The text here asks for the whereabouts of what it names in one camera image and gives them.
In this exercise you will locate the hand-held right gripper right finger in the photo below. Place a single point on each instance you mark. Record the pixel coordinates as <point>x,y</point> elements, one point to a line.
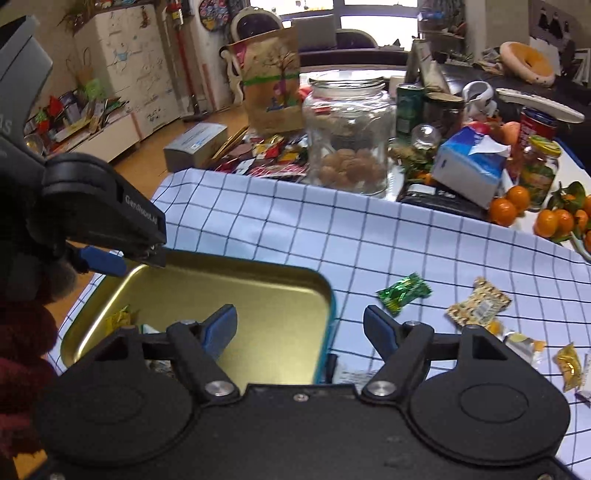
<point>379,332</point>

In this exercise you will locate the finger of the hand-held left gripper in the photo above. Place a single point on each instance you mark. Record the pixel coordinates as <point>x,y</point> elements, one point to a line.
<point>101,262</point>

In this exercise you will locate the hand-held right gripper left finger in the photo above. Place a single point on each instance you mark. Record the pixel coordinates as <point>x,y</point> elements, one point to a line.
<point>220,330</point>

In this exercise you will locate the green foil candy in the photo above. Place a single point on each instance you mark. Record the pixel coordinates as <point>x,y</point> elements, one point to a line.
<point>404,293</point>

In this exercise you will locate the gold tin box teal rim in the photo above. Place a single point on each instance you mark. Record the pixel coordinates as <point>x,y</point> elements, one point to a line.
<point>263,295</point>

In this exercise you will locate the yellow candy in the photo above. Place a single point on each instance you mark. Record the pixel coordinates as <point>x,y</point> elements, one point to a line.
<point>117,319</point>

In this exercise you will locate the white snack packet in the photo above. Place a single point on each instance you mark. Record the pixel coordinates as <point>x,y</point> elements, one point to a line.
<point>150,328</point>

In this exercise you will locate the beige patterned snack packet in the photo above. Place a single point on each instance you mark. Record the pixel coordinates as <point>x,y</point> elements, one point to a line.
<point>480,304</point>

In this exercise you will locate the yellow silver snack packet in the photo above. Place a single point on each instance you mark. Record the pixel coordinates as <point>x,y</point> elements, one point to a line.
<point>517,341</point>

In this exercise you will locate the gold foil candy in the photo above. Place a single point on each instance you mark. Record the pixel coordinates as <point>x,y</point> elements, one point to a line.
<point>569,365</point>

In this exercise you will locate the white printed packet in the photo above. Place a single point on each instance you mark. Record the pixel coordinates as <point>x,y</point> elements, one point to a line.
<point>353,376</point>

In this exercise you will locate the white low shelf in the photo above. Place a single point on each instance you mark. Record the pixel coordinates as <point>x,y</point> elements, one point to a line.
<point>115,134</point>

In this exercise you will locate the pile of colourful books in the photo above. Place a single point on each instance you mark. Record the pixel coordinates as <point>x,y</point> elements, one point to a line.
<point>78,115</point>

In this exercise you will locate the grey cardboard box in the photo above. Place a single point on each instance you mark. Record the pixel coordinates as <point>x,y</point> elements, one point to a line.
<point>196,145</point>

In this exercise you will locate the checked white tablecloth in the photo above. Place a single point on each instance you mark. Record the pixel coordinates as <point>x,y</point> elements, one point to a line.
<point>300,230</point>

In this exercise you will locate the white doodled cabinet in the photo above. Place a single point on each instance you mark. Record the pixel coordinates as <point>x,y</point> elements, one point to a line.
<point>129,69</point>

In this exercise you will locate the black wallet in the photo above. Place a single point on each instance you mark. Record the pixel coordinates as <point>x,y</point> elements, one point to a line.
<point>434,201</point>

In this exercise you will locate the pile of walnuts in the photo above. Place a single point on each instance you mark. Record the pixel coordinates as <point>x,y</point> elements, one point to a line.
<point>353,168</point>

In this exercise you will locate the small orange tangerine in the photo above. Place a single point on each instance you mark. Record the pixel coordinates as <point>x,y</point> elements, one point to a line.
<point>519,196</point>
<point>503,211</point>

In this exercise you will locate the pile of assorted candies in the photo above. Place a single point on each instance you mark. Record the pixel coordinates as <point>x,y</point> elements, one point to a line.
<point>272,157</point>

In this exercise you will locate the blue white tissue pack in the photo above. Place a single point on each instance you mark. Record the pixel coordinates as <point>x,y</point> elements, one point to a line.
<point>468,170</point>

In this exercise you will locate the small glass jar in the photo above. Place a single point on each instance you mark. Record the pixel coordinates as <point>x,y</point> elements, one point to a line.
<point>425,137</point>

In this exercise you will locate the leafy orange tangerine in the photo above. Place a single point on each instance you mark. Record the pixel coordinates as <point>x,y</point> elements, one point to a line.
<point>564,220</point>
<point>547,223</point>

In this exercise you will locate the brown painted paper bag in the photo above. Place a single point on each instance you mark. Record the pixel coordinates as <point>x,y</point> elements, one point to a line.
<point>272,83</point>

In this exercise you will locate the large glass jar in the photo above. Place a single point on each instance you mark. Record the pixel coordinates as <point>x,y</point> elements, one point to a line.
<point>346,120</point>

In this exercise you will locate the light green tray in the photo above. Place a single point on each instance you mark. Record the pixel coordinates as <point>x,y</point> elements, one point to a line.
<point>581,247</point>

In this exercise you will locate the colourful round board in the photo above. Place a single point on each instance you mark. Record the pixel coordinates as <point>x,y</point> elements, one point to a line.
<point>214,14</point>

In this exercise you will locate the yellow lid glass jar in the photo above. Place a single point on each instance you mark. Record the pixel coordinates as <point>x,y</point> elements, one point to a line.
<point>538,173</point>

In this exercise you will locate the green can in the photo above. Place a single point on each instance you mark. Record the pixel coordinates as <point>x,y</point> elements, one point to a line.
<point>408,108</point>

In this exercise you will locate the dark glass jar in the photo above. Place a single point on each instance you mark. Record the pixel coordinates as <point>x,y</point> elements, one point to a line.
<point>443,113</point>

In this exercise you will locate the pile of tangerines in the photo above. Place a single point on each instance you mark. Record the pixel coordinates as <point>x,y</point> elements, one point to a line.
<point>584,220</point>

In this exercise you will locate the white framed purple chair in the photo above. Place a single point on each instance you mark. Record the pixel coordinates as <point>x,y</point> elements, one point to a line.
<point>254,21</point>

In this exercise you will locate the white curved gadget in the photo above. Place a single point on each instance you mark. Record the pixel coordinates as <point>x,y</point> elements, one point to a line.
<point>478,94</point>

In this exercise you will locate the red can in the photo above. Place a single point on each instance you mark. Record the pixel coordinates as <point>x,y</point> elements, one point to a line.
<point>535,122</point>

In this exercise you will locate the desk calendar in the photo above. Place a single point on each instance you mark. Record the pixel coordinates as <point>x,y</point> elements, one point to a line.
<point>425,62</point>

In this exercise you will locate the white long remote control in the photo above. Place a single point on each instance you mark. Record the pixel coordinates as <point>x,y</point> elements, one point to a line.
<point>538,104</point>

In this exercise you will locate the grey laptop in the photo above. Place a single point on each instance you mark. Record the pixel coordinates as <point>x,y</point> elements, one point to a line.
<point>314,30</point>

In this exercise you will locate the dark chair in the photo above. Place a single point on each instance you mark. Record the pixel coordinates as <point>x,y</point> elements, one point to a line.
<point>355,39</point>

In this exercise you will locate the white picture dark figures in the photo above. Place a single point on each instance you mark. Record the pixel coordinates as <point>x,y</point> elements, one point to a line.
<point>551,18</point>

